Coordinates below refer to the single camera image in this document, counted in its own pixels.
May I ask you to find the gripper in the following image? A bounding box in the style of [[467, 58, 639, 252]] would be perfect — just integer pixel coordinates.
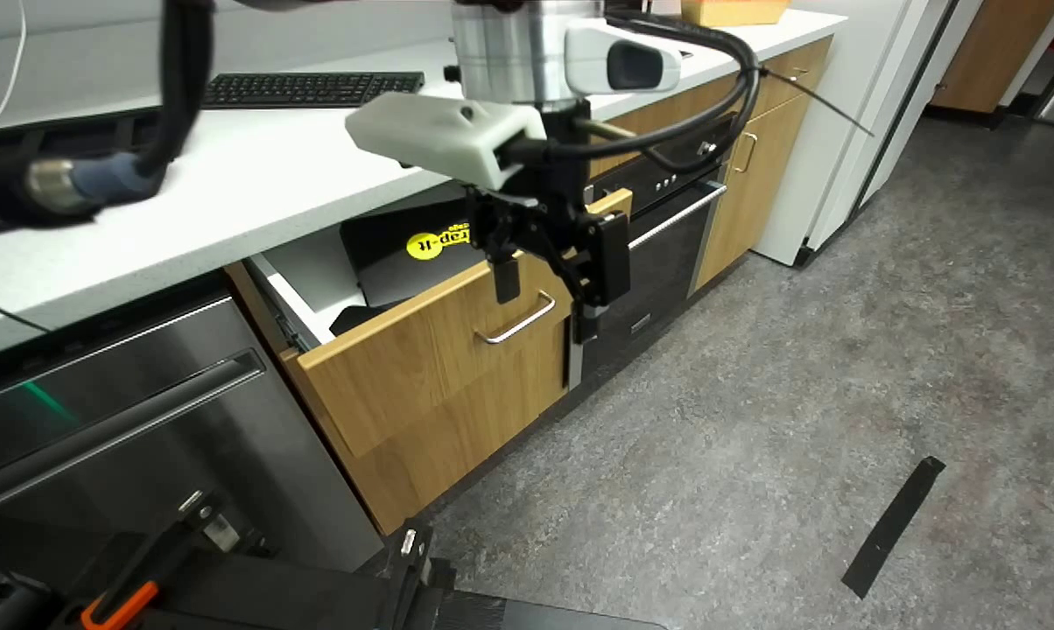
[[467, 100, 634, 346]]

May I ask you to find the small wooden drawer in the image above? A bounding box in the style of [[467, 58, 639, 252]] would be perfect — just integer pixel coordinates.
[[748, 35, 835, 121]]

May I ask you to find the black oven door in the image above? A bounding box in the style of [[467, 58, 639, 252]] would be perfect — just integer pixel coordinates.
[[578, 178, 731, 388]]

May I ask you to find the wooden cabinet door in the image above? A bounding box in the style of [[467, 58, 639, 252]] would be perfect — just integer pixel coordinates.
[[692, 90, 813, 295]]

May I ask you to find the black keyboard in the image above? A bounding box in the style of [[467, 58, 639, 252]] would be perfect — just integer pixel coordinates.
[[200, 71, 426, 110]]

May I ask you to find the wooden box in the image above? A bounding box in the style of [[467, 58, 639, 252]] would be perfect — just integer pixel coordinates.
[[679, 0, 792, 28]]

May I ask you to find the white refrigerator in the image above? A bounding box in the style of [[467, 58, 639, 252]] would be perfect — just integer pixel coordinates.
[[748, 0, 963, 269]]

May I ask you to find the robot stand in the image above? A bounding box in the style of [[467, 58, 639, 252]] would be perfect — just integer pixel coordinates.
[[0, 490, 672, 630]]

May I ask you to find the black tape strip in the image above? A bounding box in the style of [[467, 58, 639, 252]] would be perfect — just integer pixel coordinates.
[[841, 456, 947, 601]]

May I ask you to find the stainless steel dishwasher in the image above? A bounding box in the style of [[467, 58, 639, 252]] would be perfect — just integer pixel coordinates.
[[0, 271, 385, 605]]

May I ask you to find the orange clamp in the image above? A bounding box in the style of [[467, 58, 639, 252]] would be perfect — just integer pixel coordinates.
[[79, 579, 161, 630]]

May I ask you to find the drawer handle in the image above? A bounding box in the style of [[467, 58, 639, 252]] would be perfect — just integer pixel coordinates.
[[474, 290, 557, 346]]

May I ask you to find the oven door handle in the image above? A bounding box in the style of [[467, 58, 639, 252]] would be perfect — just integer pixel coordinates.
[[627, 183, 728, 252]]

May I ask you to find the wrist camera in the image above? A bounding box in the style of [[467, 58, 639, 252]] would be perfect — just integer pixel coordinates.
[[345, 92, 547, 191]]

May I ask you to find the dishwasher handle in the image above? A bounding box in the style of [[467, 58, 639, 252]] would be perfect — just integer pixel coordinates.
[[0, 348, 267, 519]]

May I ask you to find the black cable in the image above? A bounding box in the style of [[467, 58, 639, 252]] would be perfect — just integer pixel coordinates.
[[0, 291, 53, 335]]

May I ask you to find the white cable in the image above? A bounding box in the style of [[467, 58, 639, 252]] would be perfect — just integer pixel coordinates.
[[0, 0, 28, 134]]

